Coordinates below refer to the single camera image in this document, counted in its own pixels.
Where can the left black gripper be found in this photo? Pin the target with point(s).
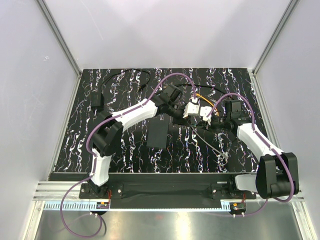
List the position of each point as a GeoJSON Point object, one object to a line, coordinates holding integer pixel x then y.
{"type": "Point", "coordinates": [182, 121]}

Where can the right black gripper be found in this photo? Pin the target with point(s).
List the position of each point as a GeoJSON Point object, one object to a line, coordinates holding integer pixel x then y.
{"type": "Point", "coordinates": [203, 125]}

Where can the black cable gold connector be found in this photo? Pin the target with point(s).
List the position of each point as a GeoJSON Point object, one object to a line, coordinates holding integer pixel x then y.
{"type": "Point", "coordinates": [202, 98]}

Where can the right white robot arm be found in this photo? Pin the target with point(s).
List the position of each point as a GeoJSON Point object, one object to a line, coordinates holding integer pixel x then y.
{"type": "Point", "coordinates": [277, 174]}

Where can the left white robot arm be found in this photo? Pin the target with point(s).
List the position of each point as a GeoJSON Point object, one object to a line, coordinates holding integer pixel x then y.
{"type": "Point", "coordinates": [105, 139]}

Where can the black marble pattern mat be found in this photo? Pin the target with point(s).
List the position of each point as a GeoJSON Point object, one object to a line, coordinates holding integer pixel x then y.
{"type": "Point", "coordinates": [188, 150]}

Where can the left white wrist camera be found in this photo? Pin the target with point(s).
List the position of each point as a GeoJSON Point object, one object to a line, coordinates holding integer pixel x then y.
{"type": "Point", "coordinates": [192, 108]}

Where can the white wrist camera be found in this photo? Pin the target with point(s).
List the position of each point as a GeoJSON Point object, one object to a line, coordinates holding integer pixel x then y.
{"type": "Point", "coordinates": [192, 108]}
{"type": "Point", "coordinates": [205, 114]}

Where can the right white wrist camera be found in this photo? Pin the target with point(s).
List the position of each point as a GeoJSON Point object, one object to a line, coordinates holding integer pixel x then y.
{"type": "Point", "coordinates": [205, 114]}

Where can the right aluminium frame post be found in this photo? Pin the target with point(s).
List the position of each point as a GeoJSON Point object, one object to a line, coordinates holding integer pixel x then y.
{"type": "Point", "coordinates": [275, 34]}

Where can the aluminium frame post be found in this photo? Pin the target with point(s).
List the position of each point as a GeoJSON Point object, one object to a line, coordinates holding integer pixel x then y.
{"type": "Point", "coordinates": [58, 36]}
{"type": "Point", "coordinates": [275, 34]}

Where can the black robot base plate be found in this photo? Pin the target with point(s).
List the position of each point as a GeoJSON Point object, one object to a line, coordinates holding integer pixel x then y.
{"type": "Point", "coordinates": [143, 186]}

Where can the white slotted cable duct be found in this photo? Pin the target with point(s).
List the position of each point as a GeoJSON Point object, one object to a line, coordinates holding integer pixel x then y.
{"type": "Point", "coordinates": [156, 205]}

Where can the aluminium front rail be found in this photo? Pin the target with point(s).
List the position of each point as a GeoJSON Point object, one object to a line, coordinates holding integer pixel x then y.
{"type": "Point", "coordinates": [55, 189]}

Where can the left aluminium frame post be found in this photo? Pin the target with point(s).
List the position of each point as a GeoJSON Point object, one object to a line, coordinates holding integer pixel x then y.
{"type": "Point", "coordinates": [58, 36]}

